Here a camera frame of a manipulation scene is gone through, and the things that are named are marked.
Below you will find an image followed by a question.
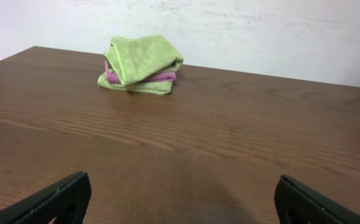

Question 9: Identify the bottom green folded cloth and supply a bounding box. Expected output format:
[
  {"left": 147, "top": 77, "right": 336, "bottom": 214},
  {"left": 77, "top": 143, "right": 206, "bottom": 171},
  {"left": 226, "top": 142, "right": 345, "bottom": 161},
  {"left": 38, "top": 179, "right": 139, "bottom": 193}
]
[{"left": 97, "top": 72, "right": 173, "bottom": 95}]

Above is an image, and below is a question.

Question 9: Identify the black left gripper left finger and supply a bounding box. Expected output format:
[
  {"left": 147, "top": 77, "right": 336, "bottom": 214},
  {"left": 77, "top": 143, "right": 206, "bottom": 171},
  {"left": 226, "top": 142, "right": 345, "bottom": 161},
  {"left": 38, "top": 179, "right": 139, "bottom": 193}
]
[{"left": 0, "top": 171, "right": 92, "bottom": 224}]

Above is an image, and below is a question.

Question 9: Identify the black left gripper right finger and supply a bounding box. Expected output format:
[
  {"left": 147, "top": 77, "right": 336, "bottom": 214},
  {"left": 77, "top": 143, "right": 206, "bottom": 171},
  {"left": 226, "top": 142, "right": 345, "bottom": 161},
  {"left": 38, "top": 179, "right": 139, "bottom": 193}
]
[{"left": 274, "top": 175, "right": 360, "bottom": 224}]

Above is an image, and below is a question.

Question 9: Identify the top green folded cloth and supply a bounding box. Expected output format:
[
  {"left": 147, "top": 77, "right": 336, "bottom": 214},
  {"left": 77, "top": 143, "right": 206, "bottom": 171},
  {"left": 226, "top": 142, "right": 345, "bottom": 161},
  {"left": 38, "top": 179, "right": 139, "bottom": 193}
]
[{"left": 103, "top": 34, "right": 184, "bottom": 86}]

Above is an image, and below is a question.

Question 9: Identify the folded pink cloth in stack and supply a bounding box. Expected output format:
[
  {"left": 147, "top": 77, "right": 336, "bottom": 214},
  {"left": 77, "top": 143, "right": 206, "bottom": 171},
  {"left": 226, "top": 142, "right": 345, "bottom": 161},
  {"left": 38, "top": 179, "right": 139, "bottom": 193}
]
[{"left": 105, "top": 61, "right": 176, "bottom": 83}]

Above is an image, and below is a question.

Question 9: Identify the green folded cloth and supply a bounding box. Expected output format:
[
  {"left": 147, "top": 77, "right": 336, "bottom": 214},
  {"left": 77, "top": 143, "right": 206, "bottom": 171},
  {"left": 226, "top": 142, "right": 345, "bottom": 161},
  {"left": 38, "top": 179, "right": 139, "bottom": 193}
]
[
  {"left": 103, "top": 34, "right": 184, "bottom": 86},
  {"left": 97, "top": 72, "right": 173, "bottom": 95}
]

